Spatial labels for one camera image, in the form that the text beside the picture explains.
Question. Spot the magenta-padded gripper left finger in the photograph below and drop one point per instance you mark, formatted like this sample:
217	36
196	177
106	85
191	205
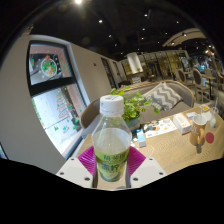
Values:
87	160

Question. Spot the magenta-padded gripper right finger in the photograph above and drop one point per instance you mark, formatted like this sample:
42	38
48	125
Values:
136	160

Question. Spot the clear green-label drink bottle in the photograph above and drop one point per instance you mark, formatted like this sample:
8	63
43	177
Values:
111	143

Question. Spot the small blue white box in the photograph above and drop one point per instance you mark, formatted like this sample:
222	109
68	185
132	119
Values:
141	138

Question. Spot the white printed pamphlet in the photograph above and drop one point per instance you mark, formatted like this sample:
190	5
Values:
163	126

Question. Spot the potted green plant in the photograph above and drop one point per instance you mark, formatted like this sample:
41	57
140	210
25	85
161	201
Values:
133	106

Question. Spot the grey curved sofa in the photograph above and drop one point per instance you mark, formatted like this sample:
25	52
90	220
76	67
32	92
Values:
160	111

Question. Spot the white tissue box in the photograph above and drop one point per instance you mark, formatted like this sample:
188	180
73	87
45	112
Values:
181	123

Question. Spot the window with festive stickers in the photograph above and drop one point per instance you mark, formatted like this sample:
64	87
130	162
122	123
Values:
56	110

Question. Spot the brown ceramic mug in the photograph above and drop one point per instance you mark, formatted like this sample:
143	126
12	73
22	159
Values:
198	131

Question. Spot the grey zigzag cushion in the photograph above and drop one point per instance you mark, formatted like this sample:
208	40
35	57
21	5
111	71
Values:
165	96

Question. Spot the flat round red coaster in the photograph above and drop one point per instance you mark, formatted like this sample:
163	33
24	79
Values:
210	137

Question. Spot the white round column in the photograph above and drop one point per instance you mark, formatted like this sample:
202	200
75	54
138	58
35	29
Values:
134	63

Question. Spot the group of dining chairs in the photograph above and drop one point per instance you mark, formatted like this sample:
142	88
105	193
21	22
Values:
197	78

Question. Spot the ceiling spot lights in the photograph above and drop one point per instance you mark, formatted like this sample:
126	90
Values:
78	1

